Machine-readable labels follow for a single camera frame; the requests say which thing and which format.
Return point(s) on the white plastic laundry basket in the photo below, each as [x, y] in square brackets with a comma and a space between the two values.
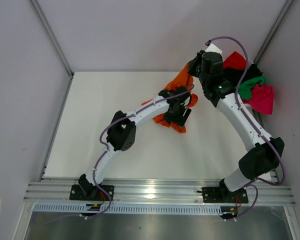
[248, 106]

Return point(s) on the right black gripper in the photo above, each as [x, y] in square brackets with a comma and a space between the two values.
[194, 66]

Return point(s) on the orange t shirt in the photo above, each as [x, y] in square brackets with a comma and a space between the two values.
[183, 79]

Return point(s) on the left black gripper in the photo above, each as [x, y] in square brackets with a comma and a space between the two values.
[180, 120]

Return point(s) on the slotted grey cable duct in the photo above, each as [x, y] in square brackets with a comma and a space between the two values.
[84, 208]

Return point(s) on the green t shirt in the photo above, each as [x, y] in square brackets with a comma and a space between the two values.
[245, 88]

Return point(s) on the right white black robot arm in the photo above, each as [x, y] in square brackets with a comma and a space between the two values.
[263, 151]

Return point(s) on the red t shirt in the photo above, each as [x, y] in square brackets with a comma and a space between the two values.
[235, 61]

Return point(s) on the magenta t shirt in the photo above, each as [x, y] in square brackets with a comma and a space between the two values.
[262, 100]

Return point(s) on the aluminium mounting rail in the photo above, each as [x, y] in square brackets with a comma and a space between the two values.
[160, 192]

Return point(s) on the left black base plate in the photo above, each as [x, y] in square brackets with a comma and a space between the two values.
[94, 194]

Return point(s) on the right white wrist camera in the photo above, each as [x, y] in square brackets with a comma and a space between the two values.
[213, 48]

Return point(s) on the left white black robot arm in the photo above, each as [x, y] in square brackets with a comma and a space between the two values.
[120, 135]

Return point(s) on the black t shirt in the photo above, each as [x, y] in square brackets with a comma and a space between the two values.
[234, 75]

